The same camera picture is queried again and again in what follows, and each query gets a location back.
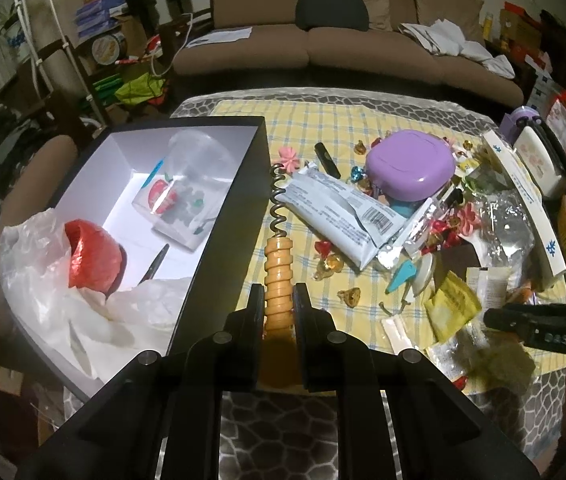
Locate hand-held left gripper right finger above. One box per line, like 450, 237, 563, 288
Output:
293, 282, 538, 480

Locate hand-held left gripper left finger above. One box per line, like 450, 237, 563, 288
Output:
15, 282, 268, 480

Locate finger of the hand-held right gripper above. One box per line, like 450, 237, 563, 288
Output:
483, 304, 534, 334

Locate orange handled corkscrew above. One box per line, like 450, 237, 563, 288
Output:
258, 162, 300, 388

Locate dark pen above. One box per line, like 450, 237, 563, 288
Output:
138, 244, 170, 286

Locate clear cup with apple print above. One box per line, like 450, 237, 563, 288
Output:
133, 129, 236, 251

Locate red twine ball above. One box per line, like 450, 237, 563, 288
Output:
64, 219, 126, 295

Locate black cardboard box white inside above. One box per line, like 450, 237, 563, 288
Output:
0, 116, 268, 403

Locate white plastic bag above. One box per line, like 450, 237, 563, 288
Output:
0, 210, 194, 381

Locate grey stone-pattern desktop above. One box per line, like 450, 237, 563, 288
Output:
63, 87, 566, 480

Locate cream sachet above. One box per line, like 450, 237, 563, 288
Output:
465, 266, 514, 306

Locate scattered wrapped candies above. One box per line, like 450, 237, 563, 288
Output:
313, 135, 484, 311

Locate yellow sachet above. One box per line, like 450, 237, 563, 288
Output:
423, 270, 484, 343

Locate white foil packet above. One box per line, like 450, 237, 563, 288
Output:
283, 167, 438, 271

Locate teal plastic triangle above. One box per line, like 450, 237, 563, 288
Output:
384, 260, 416, 295

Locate long white box blue print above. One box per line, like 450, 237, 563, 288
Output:
482, 130, 566, 291

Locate pink flower hair clip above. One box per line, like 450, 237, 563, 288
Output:
279, 147, 301, 173

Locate black marker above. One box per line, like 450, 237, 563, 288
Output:
314, 142, 342, 179

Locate white pouch pink print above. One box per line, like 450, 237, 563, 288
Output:
513, 125, 566, 196

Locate purple lidded box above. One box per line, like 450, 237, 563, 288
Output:
365, 130, 456, 202

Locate yellow checked tablecloth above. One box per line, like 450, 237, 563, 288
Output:
183, 99, 566, 396

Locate green bag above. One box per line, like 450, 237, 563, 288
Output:
93, 72, 166, 108

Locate brown sofa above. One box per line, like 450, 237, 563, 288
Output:
173, 0, 524, 108

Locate brown armchair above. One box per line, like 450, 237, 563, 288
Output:
0, 135, 78, 311

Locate white paper sheets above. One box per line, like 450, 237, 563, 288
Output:
186, 27, 252, 48

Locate white clothes heap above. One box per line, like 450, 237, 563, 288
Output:
400, 18, 516, 79

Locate orange cardboard boxes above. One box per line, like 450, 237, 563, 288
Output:
500, 2, 546, 61

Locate black cushion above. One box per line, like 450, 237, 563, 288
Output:
295, 0, 370, 32

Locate round tin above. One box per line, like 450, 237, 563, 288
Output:
91, 31, 126, 65

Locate stack of blue boxes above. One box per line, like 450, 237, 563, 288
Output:
75, 0, 118, 36

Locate blue and white vase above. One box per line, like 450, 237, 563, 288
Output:
5, 29, 30, 52

